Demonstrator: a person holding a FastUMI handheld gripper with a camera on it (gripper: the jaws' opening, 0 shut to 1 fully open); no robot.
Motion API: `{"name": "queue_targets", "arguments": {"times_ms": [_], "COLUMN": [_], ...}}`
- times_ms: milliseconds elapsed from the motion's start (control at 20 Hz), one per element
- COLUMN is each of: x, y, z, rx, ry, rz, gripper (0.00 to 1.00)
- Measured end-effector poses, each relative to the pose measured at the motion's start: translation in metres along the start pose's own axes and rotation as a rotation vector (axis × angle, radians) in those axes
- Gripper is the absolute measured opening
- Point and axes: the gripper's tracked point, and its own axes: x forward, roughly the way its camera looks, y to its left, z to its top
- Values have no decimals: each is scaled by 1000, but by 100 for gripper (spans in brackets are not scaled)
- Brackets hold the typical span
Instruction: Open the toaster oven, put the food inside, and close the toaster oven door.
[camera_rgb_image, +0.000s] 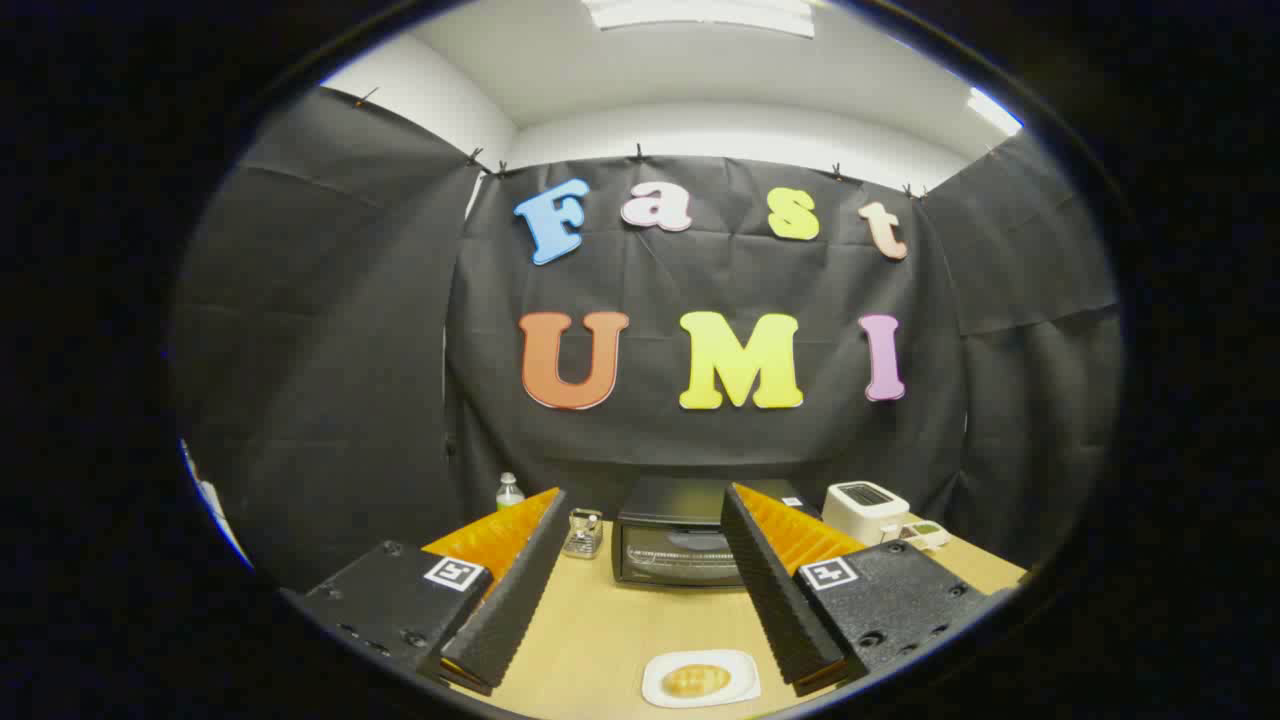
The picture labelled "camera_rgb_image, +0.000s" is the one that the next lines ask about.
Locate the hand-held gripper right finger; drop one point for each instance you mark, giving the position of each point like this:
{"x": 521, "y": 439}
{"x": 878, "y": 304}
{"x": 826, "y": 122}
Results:
{"x": 770, "y": 590}

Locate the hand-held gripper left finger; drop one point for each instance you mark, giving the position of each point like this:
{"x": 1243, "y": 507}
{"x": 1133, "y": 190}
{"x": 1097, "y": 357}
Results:
{"x": 515, "y": 590}

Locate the black toaster oven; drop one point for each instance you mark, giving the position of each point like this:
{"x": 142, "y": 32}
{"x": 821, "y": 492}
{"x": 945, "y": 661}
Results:
{"x": 660, "y": 555}

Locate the golden bread roll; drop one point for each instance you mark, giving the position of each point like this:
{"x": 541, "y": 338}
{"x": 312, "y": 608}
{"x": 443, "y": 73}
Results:
{"x": 695, "y": 680}

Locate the white slot toaster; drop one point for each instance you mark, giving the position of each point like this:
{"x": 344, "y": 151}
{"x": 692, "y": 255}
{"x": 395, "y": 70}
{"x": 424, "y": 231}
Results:
{"x": 860, "y": 520}

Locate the white rectangular plate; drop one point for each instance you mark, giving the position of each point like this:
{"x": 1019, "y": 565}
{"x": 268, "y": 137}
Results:
{"x": 742, "y": 665}

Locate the green label plastic bottle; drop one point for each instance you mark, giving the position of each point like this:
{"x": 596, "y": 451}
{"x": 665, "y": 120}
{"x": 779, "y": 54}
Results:
{"x": 509, "y": 493}

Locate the small ceiling light panel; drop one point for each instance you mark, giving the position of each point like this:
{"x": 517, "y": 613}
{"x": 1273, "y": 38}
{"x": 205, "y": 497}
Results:
{"x": 993, "y": 110}

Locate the long ceiling light panel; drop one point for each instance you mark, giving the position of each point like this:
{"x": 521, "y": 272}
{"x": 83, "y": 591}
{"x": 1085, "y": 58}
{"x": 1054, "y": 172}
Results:
{"x": 700, "y": 15}

